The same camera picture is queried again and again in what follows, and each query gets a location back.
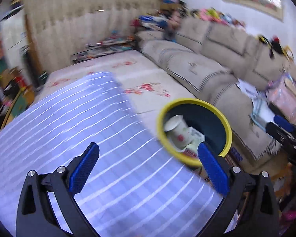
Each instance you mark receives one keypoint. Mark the white papers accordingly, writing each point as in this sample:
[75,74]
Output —
[256,103]

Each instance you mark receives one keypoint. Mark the white paper cup pink print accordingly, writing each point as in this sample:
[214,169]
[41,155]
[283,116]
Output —
[177,133]

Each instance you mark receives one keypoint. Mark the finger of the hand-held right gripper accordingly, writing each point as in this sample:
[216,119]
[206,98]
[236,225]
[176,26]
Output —
[276,129]
[283,124]

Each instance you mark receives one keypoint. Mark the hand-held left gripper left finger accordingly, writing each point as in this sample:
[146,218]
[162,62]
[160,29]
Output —
[85,166]

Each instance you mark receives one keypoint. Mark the pile of plush toys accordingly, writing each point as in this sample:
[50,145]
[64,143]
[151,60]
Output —
[212,14]

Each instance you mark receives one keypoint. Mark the low shelf with clutter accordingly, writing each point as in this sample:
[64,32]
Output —
[103,49]

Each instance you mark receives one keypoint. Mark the yellow rimmed dark bin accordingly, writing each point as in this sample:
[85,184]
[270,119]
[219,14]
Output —
[227,128]

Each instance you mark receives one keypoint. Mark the white green printed packet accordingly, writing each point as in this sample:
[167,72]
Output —
[196,137]

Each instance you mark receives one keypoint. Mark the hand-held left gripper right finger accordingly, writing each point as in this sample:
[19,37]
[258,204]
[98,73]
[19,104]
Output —
[213,167]

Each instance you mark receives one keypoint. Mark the white standing air conditioner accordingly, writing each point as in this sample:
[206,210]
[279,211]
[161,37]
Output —
[12,42]

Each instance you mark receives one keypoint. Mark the beige patterned curtain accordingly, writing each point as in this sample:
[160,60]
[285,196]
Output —
[76,29]

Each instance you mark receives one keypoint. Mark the blue checked tablecloth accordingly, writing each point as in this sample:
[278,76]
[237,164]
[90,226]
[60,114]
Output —
[125,177]

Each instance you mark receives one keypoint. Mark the beige sofa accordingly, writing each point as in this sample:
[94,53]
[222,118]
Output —
[199,66]

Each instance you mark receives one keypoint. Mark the pink printed bag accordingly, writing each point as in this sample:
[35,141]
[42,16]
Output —
[283,91]

